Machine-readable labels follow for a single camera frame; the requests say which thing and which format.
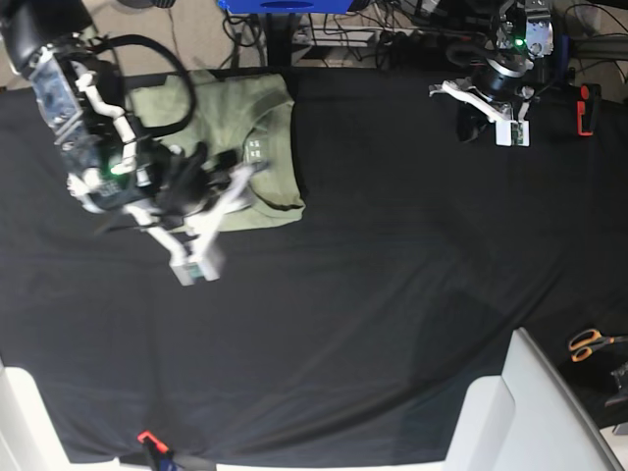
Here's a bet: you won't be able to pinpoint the black table cloth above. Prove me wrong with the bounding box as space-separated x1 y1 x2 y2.
1 69 627 467

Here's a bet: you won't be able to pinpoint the white power strip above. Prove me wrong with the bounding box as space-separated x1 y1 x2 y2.
292 24 434 48

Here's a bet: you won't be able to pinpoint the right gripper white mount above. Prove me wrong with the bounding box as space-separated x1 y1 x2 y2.
124 142 270 287

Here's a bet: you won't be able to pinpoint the orange clamp at bottom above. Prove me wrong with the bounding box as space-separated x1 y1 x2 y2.
120 430 215 471

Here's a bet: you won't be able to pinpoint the black stand pole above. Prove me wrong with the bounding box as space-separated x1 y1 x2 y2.
262 13 300 67

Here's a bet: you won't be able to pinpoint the orange clamp at right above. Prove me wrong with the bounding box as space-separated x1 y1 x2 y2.
576 83 602 136

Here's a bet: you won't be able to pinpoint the orange handled scissors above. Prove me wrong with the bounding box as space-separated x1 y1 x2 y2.
567 329 627 363

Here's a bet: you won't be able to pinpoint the grey white cabinet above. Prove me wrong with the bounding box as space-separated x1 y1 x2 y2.
443 328 623 471

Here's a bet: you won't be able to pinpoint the sage green T-shirt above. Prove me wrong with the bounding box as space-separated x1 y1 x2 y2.
128 68 308 234

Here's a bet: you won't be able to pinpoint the white block at left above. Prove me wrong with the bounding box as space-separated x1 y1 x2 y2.
1 366 70 470

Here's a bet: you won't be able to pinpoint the orange clamp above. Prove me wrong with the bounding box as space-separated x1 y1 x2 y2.
576 83 602 136
120 430 215 471

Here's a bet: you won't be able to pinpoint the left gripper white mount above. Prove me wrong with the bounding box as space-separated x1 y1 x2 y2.
429 63 535 146

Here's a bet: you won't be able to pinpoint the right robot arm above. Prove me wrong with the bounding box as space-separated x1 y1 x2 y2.
1 1 258 286

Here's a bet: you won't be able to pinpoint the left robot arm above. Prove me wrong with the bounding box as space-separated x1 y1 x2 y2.
430 1 554 147

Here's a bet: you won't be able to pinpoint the blue plastic box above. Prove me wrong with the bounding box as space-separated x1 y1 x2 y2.
217 0 352 14

